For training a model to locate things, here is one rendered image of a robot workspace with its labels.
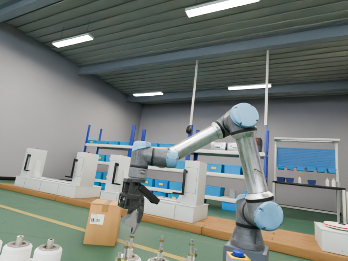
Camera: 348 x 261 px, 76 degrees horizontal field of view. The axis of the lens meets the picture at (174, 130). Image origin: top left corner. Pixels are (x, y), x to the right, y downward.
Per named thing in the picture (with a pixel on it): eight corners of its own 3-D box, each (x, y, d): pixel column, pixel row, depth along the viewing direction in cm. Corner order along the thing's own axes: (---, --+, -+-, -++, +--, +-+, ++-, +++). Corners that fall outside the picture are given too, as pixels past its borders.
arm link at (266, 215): (270, 222, 102) (242, 108, 111) (290, 230, 88) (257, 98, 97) (245, 228, 100) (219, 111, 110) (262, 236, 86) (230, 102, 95)
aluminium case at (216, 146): (215, 152, 582) (215, 145, 586) (229, 153, 564) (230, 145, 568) (209, 149, 546) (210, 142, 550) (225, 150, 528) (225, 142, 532)
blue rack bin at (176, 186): (176, 189, 612) (177, 181, 617) (189, 191, 595) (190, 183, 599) (168, 189, 569) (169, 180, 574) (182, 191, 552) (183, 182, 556)
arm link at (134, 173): (142, 169, 98) (151, 169, 91) (140, 179, 97) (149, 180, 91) (126, 166, 94) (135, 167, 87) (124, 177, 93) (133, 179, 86)
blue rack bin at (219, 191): (209, 194, 567) (209, 185, 572) (224, 196, 551) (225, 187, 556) (203, 194, 523) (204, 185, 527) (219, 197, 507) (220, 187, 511)
